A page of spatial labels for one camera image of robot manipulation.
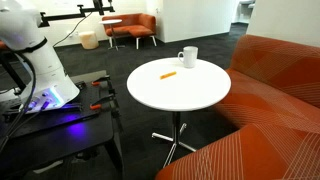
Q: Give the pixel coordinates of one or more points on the orange highlighter marker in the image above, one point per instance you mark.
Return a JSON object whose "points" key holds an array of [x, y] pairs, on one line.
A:
{"points": [[168, 75]]}

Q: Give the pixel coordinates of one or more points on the large orange patterned sofa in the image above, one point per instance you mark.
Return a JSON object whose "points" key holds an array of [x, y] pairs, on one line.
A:
{"points": [[266, 100]]}

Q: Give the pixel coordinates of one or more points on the white ceramic mug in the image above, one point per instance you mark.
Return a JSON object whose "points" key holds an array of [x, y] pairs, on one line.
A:
{"points": [[190, 56]]}

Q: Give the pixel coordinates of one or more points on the small round white side table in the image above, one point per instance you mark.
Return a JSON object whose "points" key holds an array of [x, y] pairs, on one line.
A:
{"points": [[111, 21]]}

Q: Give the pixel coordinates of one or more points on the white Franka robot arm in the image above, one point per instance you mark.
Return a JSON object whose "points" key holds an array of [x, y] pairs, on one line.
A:
{"points": [[33, 66]]}

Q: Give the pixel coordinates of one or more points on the beige cylindrical stool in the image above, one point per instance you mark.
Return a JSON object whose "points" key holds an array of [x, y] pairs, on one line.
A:
{"points": [[88, 40]]}

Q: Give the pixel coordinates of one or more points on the chrome table pedestal base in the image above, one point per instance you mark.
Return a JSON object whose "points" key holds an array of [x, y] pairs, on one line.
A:
{"points": [[175, 133]]}

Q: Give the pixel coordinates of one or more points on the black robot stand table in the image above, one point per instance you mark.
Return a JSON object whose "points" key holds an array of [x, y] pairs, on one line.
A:
{"points": [[83, 133]]}

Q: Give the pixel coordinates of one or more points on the small orange sofa white legs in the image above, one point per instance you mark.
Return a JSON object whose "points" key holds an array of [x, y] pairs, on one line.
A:
{"points": [[136, 26]]}

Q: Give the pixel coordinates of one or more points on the black camera boom mount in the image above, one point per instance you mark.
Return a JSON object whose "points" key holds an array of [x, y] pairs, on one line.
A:
{"points": [[66, 16]]}

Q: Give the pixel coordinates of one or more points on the white wall outlet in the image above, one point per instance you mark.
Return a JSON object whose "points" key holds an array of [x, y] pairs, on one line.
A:
{"points": [[72, 33]]}

